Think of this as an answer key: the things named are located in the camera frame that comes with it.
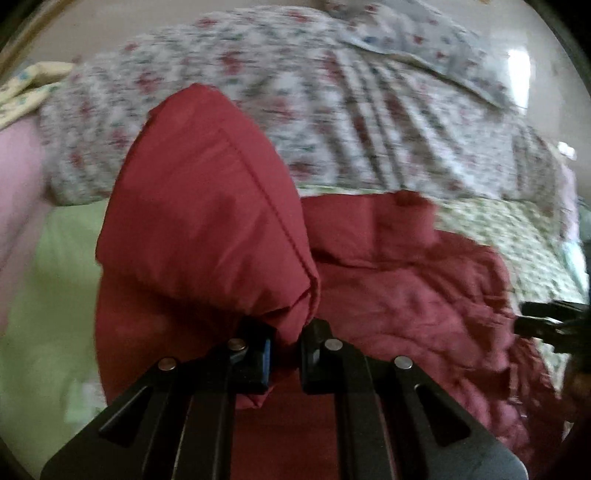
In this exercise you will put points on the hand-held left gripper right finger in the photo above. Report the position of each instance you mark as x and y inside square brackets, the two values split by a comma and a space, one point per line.
[314, 369]

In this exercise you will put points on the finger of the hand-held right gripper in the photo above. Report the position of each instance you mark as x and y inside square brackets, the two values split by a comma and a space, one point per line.
[549, 308]
[540, 326]

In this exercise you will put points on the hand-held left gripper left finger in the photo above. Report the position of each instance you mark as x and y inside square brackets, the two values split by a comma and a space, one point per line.
[267, 364]

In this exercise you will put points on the red quilted blanket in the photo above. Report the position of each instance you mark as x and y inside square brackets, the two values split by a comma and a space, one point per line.
[207, 221]

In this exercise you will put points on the green patterned bed sheet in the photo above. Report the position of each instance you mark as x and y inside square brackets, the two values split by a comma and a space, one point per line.
[41, 323]

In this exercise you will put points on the red floral white quilt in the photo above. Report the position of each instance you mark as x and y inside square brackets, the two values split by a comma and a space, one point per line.
[323, 106]

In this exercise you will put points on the blue floral pillow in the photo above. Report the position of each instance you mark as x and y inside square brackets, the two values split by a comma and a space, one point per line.
[429, 50]

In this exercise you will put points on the pink pillow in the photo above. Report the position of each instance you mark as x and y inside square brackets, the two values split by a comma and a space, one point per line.
[18, 198]

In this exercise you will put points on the yellow floral cloth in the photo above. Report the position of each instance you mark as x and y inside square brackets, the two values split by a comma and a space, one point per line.
[23, 87]

